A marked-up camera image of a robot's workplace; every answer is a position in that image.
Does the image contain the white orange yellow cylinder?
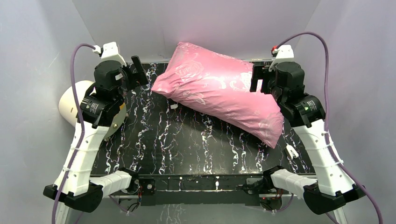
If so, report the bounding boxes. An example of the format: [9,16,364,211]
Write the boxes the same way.
[58,80,127,141]

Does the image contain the pink pillowcase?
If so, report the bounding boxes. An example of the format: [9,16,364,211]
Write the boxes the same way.
[151,42,284,148]

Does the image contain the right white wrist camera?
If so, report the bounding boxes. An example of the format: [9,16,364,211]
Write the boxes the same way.
[269,45,294,72]

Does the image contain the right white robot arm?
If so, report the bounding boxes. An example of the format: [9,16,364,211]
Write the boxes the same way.
[240,62,365,215]

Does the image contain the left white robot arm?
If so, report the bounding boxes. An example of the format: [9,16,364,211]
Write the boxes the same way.
[43,56,148,213]

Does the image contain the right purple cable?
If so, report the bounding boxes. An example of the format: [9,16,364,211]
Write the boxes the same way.
[275,32,383,224]

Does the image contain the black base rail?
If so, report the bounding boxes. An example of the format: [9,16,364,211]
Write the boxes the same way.
[139,174,269,206]

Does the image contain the small white clip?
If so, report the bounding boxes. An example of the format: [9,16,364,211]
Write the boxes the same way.
[285,145,299,160]

